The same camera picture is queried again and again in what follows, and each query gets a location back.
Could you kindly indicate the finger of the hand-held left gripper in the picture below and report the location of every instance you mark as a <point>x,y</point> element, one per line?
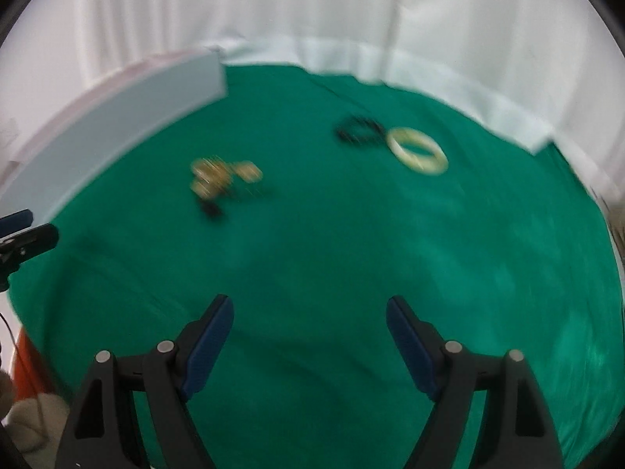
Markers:
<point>36,240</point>
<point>14,221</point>

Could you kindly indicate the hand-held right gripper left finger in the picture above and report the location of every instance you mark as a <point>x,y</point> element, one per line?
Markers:
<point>207,349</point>

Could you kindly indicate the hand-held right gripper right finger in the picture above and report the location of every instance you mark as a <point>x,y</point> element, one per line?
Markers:
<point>411,349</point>

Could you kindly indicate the white cardboard box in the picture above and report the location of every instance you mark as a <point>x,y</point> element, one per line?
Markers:
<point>127,112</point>

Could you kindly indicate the cream jade bangle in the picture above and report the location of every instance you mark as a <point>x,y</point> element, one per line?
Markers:
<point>415,157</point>

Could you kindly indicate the orange cloth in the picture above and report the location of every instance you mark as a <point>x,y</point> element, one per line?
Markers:
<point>31,366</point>

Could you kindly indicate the green velvet cloth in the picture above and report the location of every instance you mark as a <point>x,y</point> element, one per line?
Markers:
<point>317,254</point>

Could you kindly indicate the white cloth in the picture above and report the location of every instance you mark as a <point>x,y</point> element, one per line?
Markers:
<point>34,420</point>

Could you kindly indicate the white curtain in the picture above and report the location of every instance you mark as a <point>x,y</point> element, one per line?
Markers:
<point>342,10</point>

